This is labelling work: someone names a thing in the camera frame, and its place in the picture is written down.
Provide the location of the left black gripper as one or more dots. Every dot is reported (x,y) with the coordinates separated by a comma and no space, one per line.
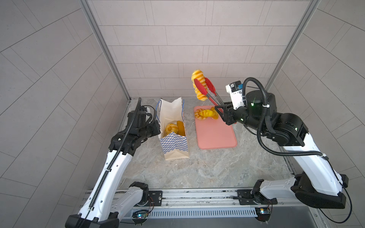
(155,129)

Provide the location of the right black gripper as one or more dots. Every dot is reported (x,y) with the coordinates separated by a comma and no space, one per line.
(227,109)

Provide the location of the bright yellow croissant bread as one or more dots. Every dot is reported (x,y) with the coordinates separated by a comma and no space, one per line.
(206,113)

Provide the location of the striped long bread roll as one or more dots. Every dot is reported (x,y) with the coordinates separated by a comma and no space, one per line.
(199,84)

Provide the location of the red metal tongs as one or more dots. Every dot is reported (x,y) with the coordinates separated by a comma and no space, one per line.
(212,94)

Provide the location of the blue checkered paper bag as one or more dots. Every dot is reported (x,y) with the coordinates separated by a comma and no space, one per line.
(172,135)

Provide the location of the long yellow baguette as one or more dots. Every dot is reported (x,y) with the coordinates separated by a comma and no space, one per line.
(181,128)

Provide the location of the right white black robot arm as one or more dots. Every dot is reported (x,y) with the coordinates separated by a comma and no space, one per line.
(319,185)

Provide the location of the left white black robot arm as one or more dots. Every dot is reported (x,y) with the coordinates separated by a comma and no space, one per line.
(98,211)

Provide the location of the twisted yellow pretzel bread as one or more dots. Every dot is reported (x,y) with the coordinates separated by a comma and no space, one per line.
(198,116)

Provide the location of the small brown oval bun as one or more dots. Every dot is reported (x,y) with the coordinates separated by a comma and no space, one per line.
(215,114)

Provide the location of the pink plastic tray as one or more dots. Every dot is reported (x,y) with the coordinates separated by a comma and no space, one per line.
(214,134)

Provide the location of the left green circuit board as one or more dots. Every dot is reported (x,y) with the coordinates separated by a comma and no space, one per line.
(140,214)

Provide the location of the green circuit board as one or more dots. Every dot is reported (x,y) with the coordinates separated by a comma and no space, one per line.
(263,214)
(140,214)

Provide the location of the right green circuit board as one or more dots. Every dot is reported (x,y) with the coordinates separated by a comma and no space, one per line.
(263,214)

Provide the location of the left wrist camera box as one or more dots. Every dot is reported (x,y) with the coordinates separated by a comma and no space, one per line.
(144,116)

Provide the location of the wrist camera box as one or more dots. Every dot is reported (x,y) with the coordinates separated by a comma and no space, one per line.
(144,116)
(235,91)

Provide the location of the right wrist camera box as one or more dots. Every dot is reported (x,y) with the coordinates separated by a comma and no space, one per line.
(235,91)

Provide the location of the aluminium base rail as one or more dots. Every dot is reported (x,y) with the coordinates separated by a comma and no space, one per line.
(206,203)

